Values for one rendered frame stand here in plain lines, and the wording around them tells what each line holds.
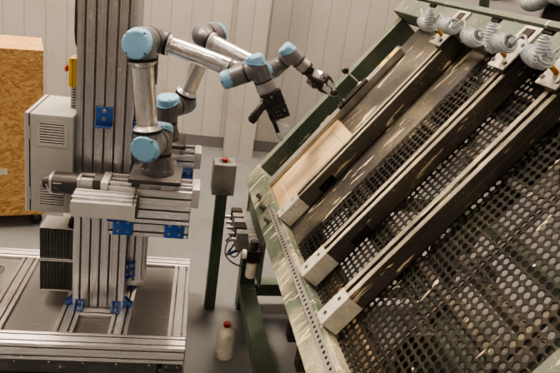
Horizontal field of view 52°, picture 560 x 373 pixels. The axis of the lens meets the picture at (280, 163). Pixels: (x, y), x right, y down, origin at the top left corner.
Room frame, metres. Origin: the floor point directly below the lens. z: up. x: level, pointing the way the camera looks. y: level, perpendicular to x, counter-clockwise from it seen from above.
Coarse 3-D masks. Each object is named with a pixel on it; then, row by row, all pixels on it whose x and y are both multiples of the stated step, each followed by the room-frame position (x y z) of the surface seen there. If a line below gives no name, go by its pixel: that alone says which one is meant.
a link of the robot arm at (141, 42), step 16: (128, 32) 2.19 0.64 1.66; (144, 32) 2.19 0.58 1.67; (128, 48) 2.18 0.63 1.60; (144, 48) 2.17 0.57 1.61; (144, 64) 2.19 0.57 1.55; (144, 80) 2.20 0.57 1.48; (144, 96) 2.20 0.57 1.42; (144, 112) 2.20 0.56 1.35; (144, 128) 2.19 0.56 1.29; (160, 128) 2.23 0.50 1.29; (144, 144) 2.17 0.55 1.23; (160, 144) 2.22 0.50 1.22; (144, 160) 2.18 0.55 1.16
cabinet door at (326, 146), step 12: (336, 120) 2.82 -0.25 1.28; (324, 132) 2.80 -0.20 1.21; (336, 132) 2.70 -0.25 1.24; (348, 132) 2.61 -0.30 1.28; (312, 144) 2.79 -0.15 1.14; (324, 144) 2.70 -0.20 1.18; (336, 144) 2.61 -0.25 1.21; (312, 156) 2.70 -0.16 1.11; (324, 156) 2.60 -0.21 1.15; (300, 168) 2.69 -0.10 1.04; (312, 168) 2.59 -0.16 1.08; (288, 180) 2.68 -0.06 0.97; (300, 180) 2.59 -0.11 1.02; (276, 192) 2.67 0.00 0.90; (288, 192) 2.57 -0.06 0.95
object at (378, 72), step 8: (400, 48) 2.88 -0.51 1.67; (392, 56) 2.87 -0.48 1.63; (400, 56) 2.88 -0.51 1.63; (384, 64) 2.86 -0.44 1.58; (392, 64) 2.87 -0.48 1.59; (376, 72) 2.86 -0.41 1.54; (384, 72) 2.86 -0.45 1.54; (368, 80) 2.85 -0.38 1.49; (376, 80) 2.86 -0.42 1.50; (368, 88) 2.85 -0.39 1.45; (360, 96) 2.84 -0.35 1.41; (352, 104) 2.83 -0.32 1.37; (336, 112) 2.83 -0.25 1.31; (344, 112) 2.83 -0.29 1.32; (328, 120) 2.83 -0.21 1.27; (320, 128) 2.82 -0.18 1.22; (312, 136) 2.82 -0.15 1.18; (320, 136) 2.80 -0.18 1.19; (304, 144) 2.82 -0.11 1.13; (296, 152) 2.81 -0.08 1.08; (304, 152) 2.79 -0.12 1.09; (288, 160) 2.81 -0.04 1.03; (296, 160) 2.78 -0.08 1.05; (280, 168) 2.80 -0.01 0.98; (288, 168) 2.77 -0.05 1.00; (272, 176) 2.80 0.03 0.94; (280, 176) 2.77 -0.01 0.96; (272, 184) 2.76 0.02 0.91
